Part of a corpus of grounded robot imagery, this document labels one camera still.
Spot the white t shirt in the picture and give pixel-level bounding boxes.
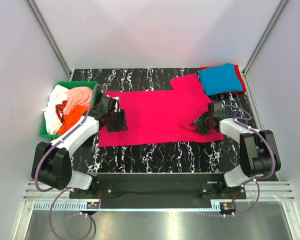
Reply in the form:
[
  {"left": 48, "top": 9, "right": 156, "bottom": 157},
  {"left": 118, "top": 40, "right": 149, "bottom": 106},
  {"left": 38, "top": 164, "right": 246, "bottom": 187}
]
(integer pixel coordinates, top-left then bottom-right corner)
[{"left": 42, "top": 84, "right": 68, "bottom": 135}]

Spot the folded red t shirt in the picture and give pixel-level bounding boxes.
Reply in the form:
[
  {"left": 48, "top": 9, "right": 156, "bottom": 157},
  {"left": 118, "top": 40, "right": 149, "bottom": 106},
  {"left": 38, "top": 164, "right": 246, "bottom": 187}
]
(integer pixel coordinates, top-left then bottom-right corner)
[{"left": 199, "top": 64, "right": 247, "bottom": 94}]

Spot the magenta t shirt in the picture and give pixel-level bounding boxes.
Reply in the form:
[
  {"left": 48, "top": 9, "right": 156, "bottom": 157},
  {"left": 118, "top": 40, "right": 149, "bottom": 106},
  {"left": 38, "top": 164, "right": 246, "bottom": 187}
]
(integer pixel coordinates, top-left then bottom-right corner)
[{"left": 99, "top": 73, "right": 224, "bottom": 147}]

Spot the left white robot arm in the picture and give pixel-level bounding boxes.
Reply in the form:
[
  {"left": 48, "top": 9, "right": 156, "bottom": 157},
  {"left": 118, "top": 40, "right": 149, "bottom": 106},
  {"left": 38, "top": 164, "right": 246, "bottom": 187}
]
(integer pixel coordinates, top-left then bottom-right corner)
[{"left": 31, "top": 95, "right": 128, "bottom": 198}]

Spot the aluminium frame rail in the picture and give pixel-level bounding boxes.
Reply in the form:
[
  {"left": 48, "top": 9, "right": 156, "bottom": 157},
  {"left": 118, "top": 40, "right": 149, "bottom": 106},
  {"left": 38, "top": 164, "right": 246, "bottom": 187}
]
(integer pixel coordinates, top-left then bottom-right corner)
[{"left": 23, "top": 181, "right": 296, "bottom": 201}]

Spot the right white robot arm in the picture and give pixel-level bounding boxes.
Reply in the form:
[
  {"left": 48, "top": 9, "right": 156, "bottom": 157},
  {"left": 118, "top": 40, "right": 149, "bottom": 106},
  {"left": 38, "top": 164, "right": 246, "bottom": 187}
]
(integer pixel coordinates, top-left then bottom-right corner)
[{"left": 192, "top": 101, "right": 282, "bottom": 199}]

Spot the folded blue t shirt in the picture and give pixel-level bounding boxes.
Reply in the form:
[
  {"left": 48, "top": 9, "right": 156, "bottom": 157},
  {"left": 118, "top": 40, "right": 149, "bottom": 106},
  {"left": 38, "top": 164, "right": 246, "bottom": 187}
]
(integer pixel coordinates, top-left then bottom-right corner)
[{"left": 197, "top": 63, "right": 243, "bottom": 96}]

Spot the dark red patterned garment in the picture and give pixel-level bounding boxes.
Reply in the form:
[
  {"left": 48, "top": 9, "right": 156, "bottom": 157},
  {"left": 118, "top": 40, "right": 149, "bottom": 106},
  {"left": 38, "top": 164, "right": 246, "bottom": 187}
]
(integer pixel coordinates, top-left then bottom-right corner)
[{"left": 55, "top": 100, "right": 68, "bottom": 125}]

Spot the light pink t shirt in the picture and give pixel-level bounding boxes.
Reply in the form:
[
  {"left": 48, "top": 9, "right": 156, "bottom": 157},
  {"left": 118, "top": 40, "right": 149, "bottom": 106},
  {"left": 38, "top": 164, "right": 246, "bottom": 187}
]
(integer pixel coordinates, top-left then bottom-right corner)
[{"left": 63, "top": 86, "right": 93, "bottom": 115}]

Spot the green plastic bin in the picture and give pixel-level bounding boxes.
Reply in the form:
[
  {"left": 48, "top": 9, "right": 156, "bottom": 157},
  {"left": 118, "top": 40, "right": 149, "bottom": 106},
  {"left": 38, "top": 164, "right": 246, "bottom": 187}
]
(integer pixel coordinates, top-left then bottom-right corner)
[{"left": 39, "top": 81, "right": 98, "bottom": 139}]

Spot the orange t shirt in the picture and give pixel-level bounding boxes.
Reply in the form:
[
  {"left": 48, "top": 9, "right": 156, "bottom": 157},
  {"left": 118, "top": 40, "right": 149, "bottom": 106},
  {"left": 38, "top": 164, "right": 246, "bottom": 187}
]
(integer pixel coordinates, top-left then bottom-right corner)
[{"left": 56, "top": 105, "right": 89, "bottom": 135}]

